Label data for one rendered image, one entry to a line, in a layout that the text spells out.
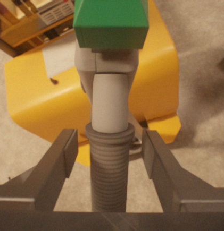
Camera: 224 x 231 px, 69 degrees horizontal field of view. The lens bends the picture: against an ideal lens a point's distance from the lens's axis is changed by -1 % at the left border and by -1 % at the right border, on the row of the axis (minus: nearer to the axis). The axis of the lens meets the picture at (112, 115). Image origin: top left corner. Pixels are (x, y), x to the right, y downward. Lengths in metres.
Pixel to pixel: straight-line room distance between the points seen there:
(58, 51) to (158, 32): 0.45
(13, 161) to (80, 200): 0.87
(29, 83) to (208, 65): 1.44
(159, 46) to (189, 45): 1.10
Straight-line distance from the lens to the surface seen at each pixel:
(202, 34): 1.88
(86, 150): 1.23
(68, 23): 1.16
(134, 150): 1.20
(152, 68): 0.70
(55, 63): 0.83
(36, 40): 1.17
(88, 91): 0.16
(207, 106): 1.58
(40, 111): 0.83
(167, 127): 1.14
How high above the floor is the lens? 1.48
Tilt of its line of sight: 70 degrees down
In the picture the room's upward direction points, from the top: 52 degrees counter-clockwise
